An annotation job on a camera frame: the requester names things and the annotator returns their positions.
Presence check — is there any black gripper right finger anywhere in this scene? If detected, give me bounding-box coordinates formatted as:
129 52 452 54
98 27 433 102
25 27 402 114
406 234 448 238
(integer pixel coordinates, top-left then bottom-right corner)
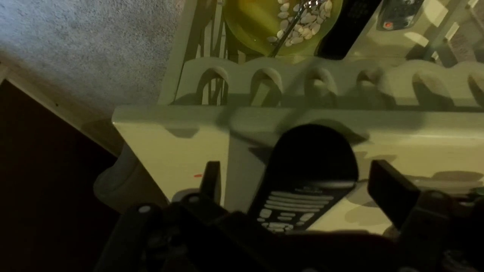
365 158 423 231

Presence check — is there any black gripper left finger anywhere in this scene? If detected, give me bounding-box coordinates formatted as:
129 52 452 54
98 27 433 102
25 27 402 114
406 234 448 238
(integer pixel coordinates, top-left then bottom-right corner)
197 158 222 203

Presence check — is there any white lattice shelf unit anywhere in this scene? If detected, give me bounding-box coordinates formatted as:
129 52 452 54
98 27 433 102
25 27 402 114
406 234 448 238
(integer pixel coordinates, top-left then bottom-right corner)
92 0 484 238

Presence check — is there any yellow-green bowl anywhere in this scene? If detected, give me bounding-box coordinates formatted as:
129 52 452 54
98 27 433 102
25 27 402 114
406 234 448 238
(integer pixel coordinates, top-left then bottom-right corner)
222 0 344 57

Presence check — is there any dark wooden coffee table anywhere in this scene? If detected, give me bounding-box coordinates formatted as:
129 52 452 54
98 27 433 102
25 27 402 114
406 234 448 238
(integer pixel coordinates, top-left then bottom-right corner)
0 80 122 272

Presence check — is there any metal spoon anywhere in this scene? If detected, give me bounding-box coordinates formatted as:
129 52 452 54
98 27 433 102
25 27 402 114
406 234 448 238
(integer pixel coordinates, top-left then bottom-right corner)
265 0 323 57

